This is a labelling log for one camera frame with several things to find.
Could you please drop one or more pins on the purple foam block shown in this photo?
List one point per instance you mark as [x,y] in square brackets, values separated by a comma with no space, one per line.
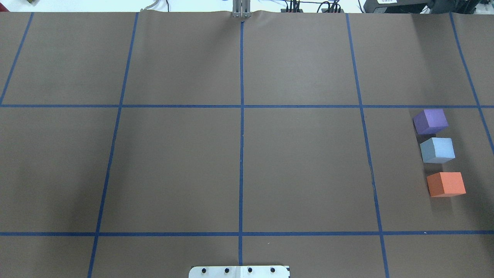
[430,121]

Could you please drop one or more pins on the light blue foam block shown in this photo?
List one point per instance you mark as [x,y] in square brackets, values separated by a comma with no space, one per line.
[437,150]

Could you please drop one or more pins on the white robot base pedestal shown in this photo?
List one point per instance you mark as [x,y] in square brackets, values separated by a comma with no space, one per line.
[255,271]

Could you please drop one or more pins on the orange foam block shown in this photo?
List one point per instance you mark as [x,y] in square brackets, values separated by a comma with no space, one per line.
[446,184]

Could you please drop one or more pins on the aluminium frame post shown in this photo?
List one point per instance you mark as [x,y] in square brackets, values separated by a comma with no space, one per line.
[241,9]

